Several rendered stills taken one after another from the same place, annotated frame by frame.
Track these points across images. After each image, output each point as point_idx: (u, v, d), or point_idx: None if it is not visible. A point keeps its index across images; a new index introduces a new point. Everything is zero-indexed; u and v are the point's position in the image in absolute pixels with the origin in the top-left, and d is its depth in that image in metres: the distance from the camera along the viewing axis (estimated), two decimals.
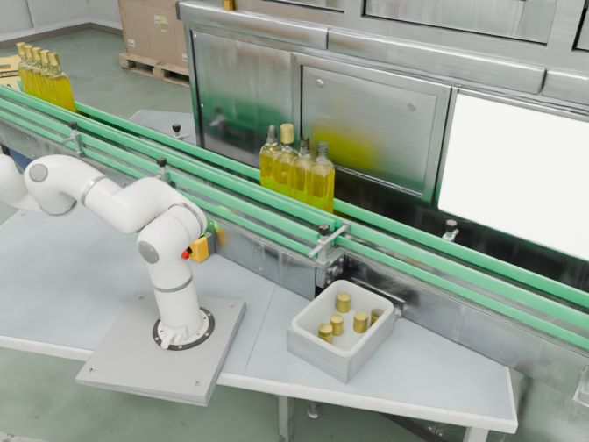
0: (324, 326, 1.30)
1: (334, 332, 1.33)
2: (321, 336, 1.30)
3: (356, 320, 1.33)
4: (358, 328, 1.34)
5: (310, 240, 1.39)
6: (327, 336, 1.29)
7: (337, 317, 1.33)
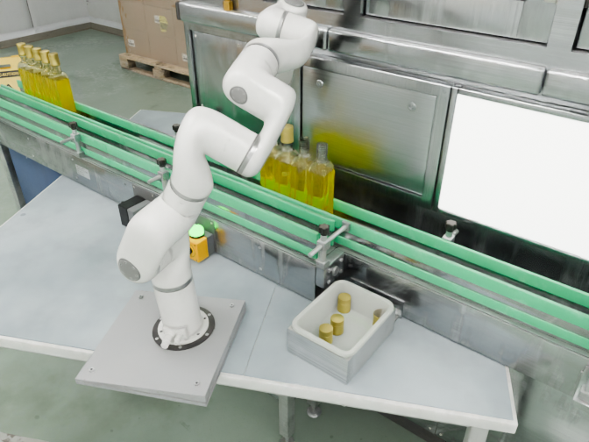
0: (325, 326, 1.30)
1: (335, 332, 1.33)
2: (322, 336, 1.30)
3: None
4: None
5: (310, 240, 1.39)
6: (328, 336, 1.29)
7: (337, 317, 1.33)
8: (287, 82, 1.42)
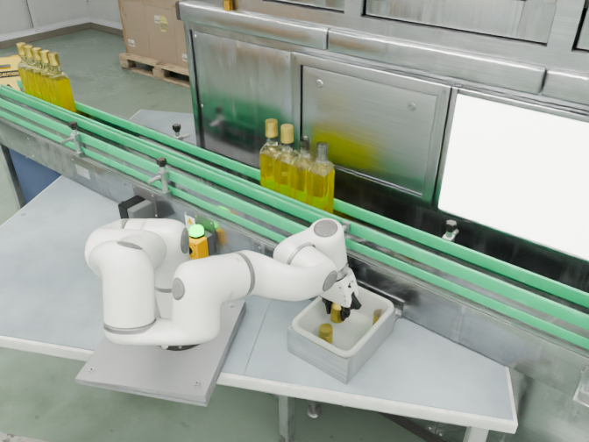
0: (325, 326, 1.30)
1: (335, 320, 1.31)
2: (322, 336, 1.30)
3: (275, 124, 1.47)
4: (277, 131, 1.49)
5: None
6: (328, 336, 1.29)
7: (337, 305, 1.31)
8: (339, 302, 1.24)
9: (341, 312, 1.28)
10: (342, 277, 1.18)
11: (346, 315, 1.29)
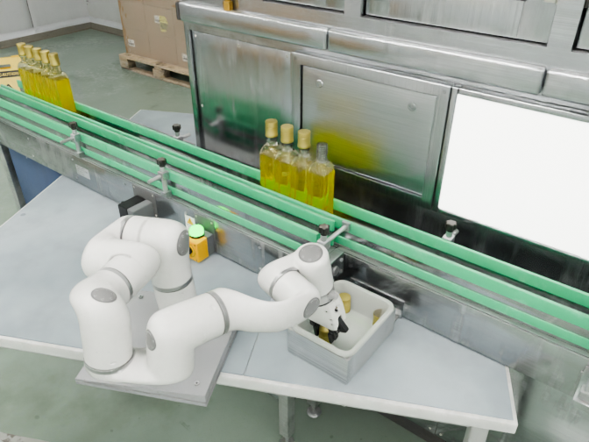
0: (325, 326, 1.30)
1: (309, 144, 1.44)
2: (322, 336, 1.30)
3: (275, 124, 1.47)
4: (277, 131, 1.49)
5: (310, 240, 1.39)
6: (328, 336, 1.29)
7: (304, 131, 1.42)
8: (326, 325, 1.23)
9: (329, 335, 1.27)
10: (328, 302, 1.17)
11: (334, 338, 1.28)
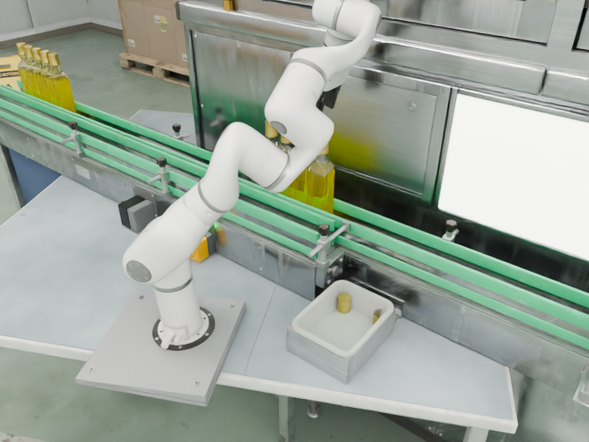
0: None
1: None
2: (327, 144, 1.39)
3: None
4: (277, 131, 1.49)
5: (310, 240, 1.39)
6: None
7: None
8: (343, 80, 1.31)
9: (337, 96, 1.34)
10: None
11: (334, 98, 1.36)
